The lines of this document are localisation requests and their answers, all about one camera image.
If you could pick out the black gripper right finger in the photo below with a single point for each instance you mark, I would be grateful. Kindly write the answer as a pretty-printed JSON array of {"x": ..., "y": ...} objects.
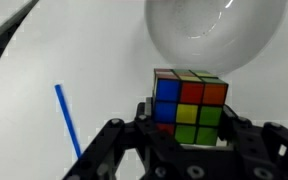
[{"x": 230, "y": 123}]

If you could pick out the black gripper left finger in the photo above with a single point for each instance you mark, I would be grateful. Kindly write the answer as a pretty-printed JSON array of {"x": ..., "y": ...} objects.
[{"x": 144, "y": 111}]

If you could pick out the multicoloured Rubik's cube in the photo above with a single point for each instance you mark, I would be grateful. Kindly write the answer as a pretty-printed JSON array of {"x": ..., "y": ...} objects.
[{"x": 188, "y": 104}]

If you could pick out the white ceramic bowl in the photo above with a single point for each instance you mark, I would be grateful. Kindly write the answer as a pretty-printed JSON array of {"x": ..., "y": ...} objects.
[{"x": 218, "y": 36}]

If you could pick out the long blue straw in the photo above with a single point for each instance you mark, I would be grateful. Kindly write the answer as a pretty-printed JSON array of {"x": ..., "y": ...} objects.
[{"x": 67, "y": 119}]

